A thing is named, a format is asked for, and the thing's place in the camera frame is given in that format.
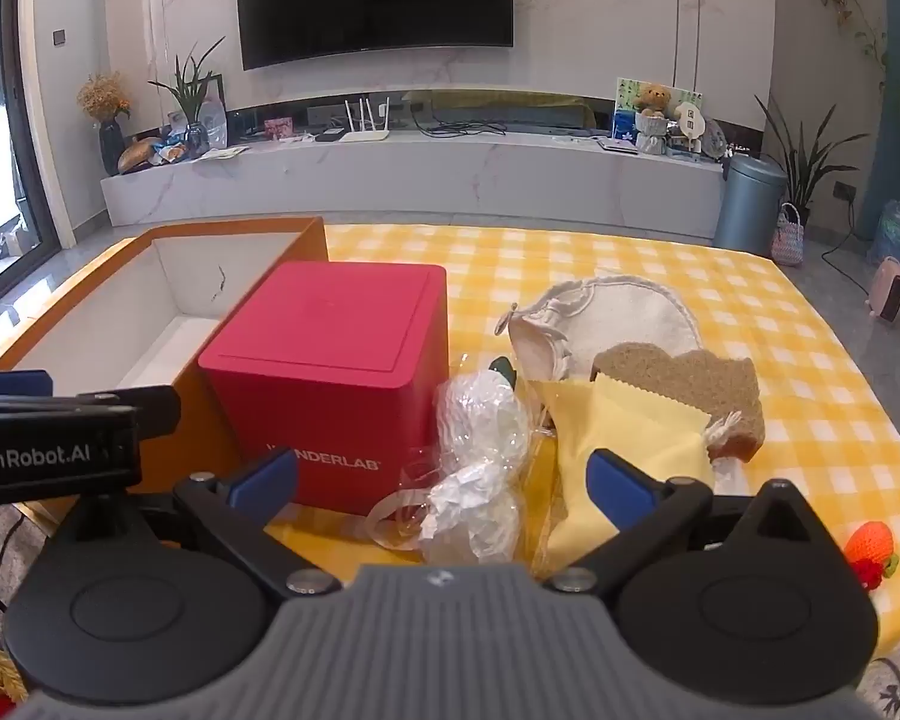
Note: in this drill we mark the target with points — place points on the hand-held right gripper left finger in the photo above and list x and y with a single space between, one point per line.
264 481

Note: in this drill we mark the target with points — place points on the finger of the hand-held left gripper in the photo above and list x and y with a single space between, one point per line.
11 382
142 406

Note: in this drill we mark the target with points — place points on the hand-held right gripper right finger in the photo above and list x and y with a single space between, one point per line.
616 484

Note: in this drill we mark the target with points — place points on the yellow cloth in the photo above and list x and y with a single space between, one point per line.
630 427

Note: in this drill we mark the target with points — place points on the orange storage box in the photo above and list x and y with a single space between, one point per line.
187 277

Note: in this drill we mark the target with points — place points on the clear plastic bag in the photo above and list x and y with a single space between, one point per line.
480 420

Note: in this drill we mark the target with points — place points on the orange crochet strawberry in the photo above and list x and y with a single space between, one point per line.
870 547

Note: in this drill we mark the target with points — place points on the bread slice plush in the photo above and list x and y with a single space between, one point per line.
690 382

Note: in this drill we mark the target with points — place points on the red square box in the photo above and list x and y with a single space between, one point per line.
330 360

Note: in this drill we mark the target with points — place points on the small dark green object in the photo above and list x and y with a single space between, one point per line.
504 371

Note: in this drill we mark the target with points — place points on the yellow checkered tablecloth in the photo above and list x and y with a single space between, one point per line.
795 360

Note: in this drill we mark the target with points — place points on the brown loaf-shaped ornament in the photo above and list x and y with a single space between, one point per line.
139 156

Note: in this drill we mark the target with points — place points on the blue snack packets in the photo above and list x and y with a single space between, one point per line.
172 150

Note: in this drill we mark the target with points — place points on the dark vase with dried flowers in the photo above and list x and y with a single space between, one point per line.
111 142

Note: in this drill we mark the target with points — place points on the yellowish papers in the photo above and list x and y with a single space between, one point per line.
225 154

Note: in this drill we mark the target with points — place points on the green plant in glass vase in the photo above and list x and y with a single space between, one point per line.
195 131

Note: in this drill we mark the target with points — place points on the pink woven bag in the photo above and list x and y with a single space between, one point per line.
789 240

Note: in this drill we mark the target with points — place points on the pink photo card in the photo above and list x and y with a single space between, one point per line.
279 129

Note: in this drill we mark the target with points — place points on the grey-blue trash can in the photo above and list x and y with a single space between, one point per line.
746 202

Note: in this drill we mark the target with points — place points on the black set-top box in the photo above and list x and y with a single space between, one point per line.
330 136

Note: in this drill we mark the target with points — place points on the pink heater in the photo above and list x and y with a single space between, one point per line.
889 292

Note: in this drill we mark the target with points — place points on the notebook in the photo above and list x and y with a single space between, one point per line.
616 146

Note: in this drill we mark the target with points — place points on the white marble television console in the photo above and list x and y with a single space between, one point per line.
420 180

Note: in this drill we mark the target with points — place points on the white router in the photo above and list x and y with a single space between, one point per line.
365 136

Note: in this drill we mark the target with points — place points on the blue packet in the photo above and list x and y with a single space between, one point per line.
624 126

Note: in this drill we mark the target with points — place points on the teddy bear bouquet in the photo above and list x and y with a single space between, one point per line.
654 120

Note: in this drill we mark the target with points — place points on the long-leaved potted plant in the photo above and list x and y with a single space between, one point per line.
806 165

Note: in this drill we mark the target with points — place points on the white round sign ornament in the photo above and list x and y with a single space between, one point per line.
691 120

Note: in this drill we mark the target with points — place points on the blue water jug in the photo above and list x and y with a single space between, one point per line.
896 236

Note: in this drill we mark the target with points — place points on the green white picture card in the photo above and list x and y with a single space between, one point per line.
626 94

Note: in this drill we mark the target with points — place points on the black wall television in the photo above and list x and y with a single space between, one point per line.
375 0

